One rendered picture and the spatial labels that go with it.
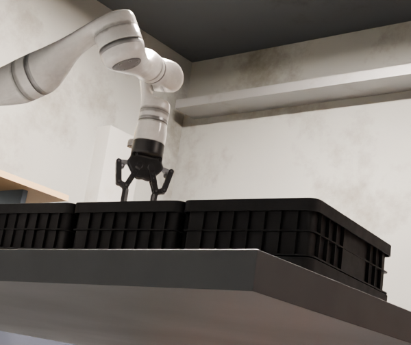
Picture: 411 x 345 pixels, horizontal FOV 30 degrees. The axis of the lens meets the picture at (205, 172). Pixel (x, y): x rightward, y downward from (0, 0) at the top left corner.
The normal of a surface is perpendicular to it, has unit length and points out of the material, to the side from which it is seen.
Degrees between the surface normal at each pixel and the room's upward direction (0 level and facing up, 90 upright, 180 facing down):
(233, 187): 90
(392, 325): 90
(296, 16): 180
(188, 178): 90
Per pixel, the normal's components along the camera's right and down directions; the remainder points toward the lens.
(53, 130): 0.79, -0.06
